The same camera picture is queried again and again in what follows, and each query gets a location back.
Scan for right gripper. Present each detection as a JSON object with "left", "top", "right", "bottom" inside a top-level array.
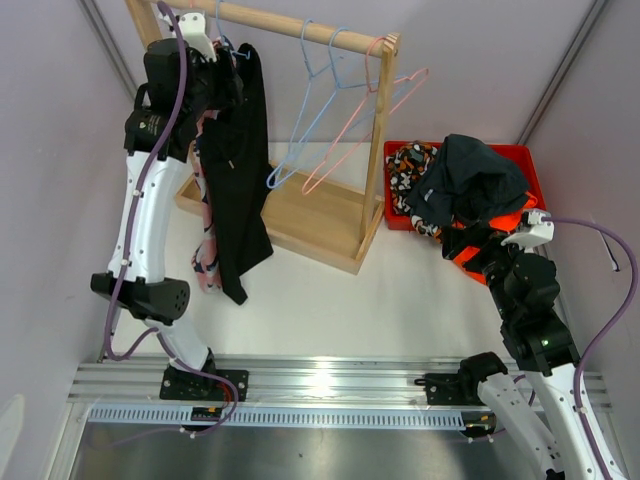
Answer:
[{"left": 440, "top": 220, "right": 535, "bottom": 320}]

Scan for dark navy shorts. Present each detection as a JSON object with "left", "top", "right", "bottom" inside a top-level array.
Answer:
[{"left": 406, "top": 134, "right": 533, "bottom": 230}]

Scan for orange camouflage shorts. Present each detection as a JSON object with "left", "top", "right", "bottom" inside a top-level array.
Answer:
[{"left": 385, "top": 141, "right": 451, "bottom": 243}]

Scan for blue hanger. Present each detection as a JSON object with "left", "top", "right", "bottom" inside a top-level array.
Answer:
[
  {"left": 279, "top": 27, "right": 416, "bottom": 186},
  {"left": 213, "top": 0, "right": 251, "bottom": 60},
  {"left": 266, "top": 18, "right": 345, "bottom": 191}
]

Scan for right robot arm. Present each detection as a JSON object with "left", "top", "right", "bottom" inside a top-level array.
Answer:
[{"left": 441, "top": 209, "right": 625, "bottom": 479}]

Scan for black shorts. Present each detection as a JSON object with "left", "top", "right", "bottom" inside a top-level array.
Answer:
[{"left": 201, "top": 43, "right": 273, "bottom": 305}]

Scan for pink shark print shorts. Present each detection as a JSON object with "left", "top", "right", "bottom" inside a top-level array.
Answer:
[{"left": 189, "top": 39, "right": 229, "bottom": 296}]

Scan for red plastic bin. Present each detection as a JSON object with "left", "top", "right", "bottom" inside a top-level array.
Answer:
[{"left": 383, "top": 140, "right": 547, "bottom": 231}]

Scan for wooden clothes rack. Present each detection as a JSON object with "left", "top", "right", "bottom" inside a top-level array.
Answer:
[{"left": 123, "top": 0, "right": 402, "bottom": 276}]

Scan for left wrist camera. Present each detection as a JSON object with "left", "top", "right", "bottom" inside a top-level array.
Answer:
[{"left": 158, "top": 11, "right": 217, "bottom": 62}]

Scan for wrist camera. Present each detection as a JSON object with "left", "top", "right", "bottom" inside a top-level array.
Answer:
[
  {"left": 501, "top": 209, "right": 555, "bottom": 250},
  {"left": 158, "top": 11, "right": 217, "bottom": 62}
]

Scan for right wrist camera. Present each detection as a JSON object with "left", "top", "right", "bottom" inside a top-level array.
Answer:
[{"left": 501, "top": 209, "right": 555, "bottom": 250}]

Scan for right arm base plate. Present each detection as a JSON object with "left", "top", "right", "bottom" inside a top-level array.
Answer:
[{"left": 413, "top": 373, "right": 489, "bottom": 406}]

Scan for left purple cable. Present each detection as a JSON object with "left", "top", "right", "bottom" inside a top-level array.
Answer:
[{"left": 102, "top": 1, "right": 240, "bottom": 441}]

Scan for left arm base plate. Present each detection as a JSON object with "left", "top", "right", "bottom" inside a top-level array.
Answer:
[{"left": 159, "top": 367, "right": 249, "bottom": 402}]

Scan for aluminium mounting rail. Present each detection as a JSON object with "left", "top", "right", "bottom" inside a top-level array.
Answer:
[{"left": 67, "top": 352, "right": 614, "bottom": 431}]

